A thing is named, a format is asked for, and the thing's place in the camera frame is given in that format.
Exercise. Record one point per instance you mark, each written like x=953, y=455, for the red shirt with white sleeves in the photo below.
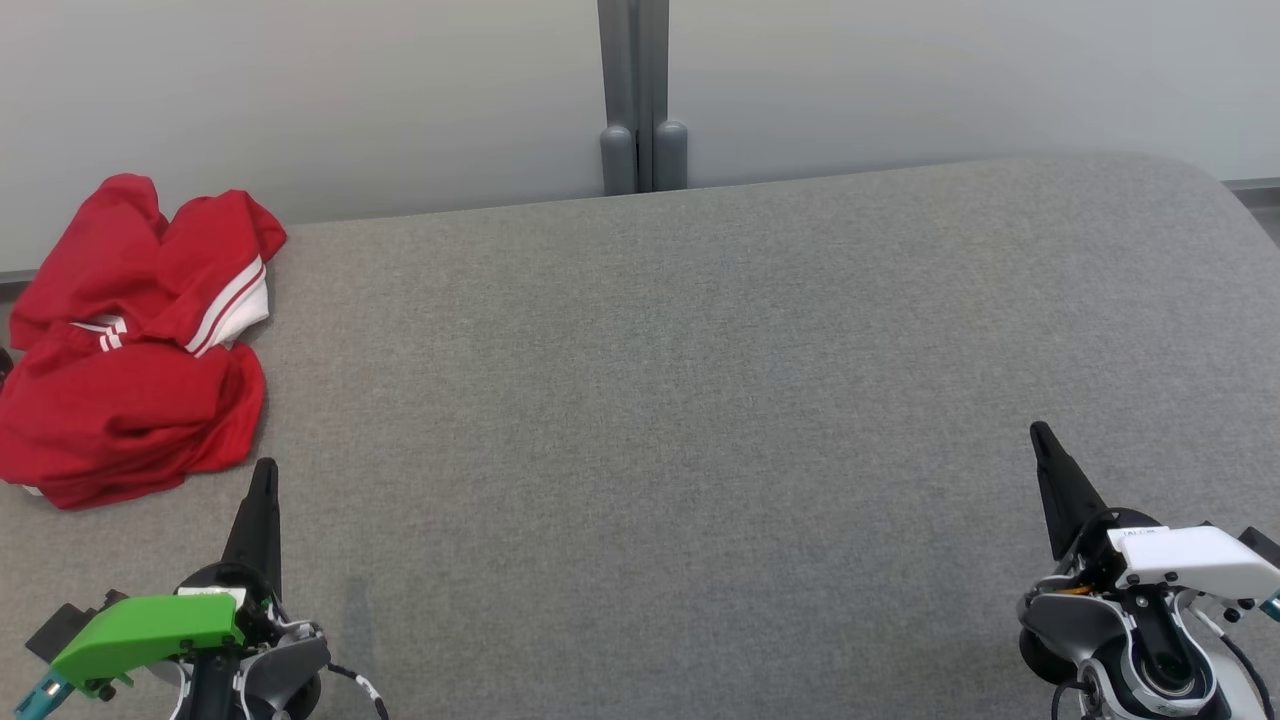
x=130, y=260

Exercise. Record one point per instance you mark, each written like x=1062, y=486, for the grey partition post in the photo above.
x=632, y=80

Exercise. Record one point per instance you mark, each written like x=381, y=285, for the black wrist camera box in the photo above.
x=1262, y=548
x=60, y=630

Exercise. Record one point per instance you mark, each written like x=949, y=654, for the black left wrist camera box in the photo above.
x=60, y=630

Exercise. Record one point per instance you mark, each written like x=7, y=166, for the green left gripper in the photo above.
x=150, y=635

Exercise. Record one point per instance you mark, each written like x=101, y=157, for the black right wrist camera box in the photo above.
x=1262, y=548

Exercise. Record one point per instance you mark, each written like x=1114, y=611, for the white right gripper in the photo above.
x=1190, y=560

